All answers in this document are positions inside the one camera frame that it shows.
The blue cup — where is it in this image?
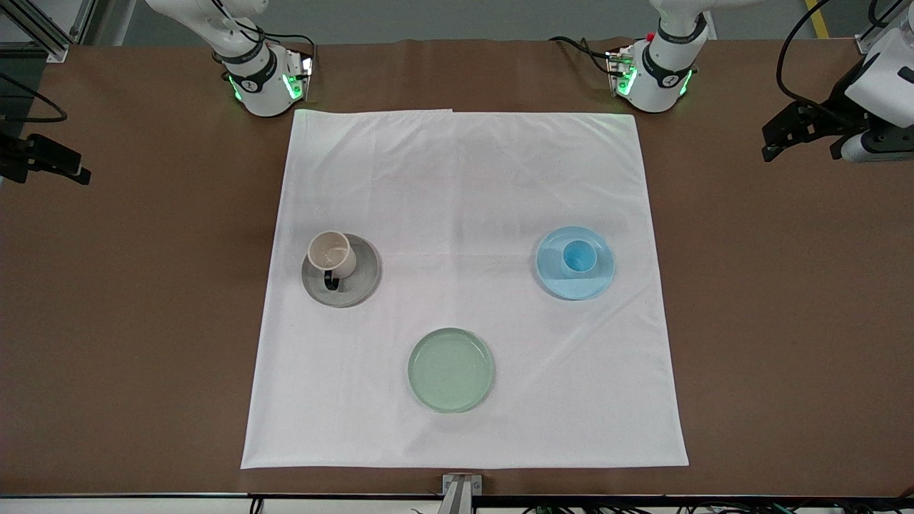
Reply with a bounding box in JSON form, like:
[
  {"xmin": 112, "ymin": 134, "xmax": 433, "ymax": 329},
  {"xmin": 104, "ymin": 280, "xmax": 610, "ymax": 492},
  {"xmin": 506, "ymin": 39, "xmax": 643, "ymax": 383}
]
[{"xmin": 560, "ymin": 240, "xmax": 598, "ymax": 279}]

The white mug with black handle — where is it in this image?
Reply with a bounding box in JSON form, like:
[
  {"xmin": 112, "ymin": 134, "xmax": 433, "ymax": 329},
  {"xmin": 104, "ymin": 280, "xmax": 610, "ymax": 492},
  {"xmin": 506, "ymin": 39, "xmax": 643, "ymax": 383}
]
[{"xmin": 306, "ymin": 230, "xmax": 358, "ymax": 293}]

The blue plate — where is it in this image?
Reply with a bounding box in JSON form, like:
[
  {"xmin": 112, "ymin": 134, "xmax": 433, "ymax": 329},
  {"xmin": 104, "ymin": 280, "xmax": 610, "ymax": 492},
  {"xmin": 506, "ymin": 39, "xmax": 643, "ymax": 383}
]
[{"xmin": 535, "ymin": 226, "xmax": 616, "ymax": 301}]

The gray plate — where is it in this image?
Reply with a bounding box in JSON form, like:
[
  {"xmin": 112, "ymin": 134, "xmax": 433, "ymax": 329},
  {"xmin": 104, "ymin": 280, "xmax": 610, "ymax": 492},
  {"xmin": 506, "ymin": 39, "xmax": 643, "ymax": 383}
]
[{"xmin": 301, "ymin": 233, "xmax": 381, "ymax": 308}]

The green plate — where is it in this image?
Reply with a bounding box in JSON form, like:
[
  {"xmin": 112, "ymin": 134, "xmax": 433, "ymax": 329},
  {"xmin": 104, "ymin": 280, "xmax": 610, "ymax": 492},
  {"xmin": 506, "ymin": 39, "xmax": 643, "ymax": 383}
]
[{"xmin": 408, "ymin": 328, "xmax": 496, "ymax": 413}]

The white cloth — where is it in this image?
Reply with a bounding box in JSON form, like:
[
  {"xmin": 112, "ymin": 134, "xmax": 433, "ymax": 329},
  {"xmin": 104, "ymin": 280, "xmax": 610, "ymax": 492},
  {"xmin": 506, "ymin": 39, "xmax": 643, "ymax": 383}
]
[{"xmin": 240, "ymin": 109, "xmax": 690, "ymax": 470}]

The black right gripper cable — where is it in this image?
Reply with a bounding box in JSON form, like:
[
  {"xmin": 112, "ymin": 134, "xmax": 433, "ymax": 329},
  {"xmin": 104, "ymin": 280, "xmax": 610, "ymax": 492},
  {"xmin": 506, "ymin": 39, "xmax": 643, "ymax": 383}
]
[{"xmin": 0, "ymin": 71, "xmax": 69, "ymax": 124}]

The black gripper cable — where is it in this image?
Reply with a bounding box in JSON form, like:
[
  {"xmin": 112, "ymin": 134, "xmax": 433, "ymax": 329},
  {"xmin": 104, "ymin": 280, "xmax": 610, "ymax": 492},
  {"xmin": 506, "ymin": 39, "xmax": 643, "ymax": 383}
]
[
  {"xmin": 0, "ymin": 71, "xmax": 69, "ymax": 124},
  {"xmin": 775, "ymin": 0, "xmax": 854, "ymax": 108}
]

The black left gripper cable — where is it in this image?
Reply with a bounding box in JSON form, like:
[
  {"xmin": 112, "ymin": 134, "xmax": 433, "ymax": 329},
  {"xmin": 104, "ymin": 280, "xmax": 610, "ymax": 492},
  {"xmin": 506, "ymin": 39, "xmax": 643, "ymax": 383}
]
[{"xmin": 775, "ymin": 0, "xmax": 854, "ymax": 108}]

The aluminium frame profile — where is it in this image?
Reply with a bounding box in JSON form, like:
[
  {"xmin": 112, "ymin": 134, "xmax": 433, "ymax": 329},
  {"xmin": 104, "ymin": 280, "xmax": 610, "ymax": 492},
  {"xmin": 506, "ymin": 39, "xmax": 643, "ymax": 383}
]
[
  {"xmin": 854, "ymin": 0, "xmax": 914, "ymax": 55},
  {"xmin": 0, "ymin": 0, "xmax": 95, "ymax": 64}
]

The black left arm base cable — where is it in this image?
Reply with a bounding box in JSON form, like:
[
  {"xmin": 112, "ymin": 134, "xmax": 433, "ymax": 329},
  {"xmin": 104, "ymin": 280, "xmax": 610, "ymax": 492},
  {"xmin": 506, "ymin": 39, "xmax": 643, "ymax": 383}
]
[{"xmin": 548, "ymin": 35, "xmax": 623, "ymax": 76}]

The black arm base cable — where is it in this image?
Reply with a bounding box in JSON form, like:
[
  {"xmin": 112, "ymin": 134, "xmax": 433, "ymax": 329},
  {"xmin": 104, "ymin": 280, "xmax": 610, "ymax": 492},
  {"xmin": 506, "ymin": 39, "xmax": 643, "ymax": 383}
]
[
  {"xmin": 548, "ymin": 35, "xmax": 623, "ymax": 76},
  {"xmin": 213, "ymin": 0, "xmax": 317, "ymax": 66}
]

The black right arm base cable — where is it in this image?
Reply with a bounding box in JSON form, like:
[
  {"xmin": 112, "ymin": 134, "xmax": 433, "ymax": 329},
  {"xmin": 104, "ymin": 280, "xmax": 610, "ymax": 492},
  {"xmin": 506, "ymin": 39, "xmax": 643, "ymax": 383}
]
[{"xmin": 213, "ymin": 0, "xmax": 317, "ymax": 66}]

